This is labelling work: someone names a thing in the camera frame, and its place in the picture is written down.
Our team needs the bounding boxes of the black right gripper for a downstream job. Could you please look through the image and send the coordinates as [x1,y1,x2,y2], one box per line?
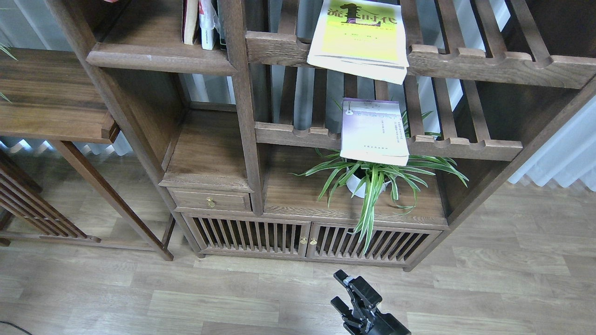
[331,269,411,335]

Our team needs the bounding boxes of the white curtain behind shelf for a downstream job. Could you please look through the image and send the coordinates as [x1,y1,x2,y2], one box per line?
[181,0,510,132]

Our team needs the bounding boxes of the white plant pot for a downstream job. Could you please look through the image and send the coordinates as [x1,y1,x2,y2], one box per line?
[345,167,392,199]

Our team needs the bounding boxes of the spider plant green leaves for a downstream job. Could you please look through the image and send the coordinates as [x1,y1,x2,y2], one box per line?
[304,98,468,251]

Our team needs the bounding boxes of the brass drawer knob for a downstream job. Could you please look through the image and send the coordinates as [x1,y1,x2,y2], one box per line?
[206,197,216,208]

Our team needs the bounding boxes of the dark wooden bookshelf cabinet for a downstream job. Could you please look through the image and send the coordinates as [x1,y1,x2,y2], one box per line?
[47,0,595,271]

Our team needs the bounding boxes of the pale purple cover book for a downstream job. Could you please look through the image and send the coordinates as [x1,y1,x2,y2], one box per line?
[340,98,409,166]

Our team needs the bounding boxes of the yellow green cover book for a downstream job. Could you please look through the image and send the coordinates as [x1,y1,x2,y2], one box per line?
[307,0,409,85]

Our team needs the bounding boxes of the white curtain right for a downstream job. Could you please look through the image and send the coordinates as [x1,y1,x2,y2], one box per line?
[508,97,596,191]

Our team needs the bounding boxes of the white red upright book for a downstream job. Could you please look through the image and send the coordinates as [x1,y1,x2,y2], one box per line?
[199,0,220,50]

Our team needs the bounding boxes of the dark upright book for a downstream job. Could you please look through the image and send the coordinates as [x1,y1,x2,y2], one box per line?
[215,0,226,50]

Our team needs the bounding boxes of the tan upright book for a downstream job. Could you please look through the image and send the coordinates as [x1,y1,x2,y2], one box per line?
[182,0,200,45]

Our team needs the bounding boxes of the slatted wooden rack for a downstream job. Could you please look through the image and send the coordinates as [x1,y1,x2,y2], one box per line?
[0,151,102,243]

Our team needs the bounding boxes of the brown wooden side table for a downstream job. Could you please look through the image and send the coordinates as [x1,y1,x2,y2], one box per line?
[0,47,175,261]

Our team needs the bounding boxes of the black floor cable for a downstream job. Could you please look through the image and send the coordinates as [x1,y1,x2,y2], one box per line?
[0,321,31,335]

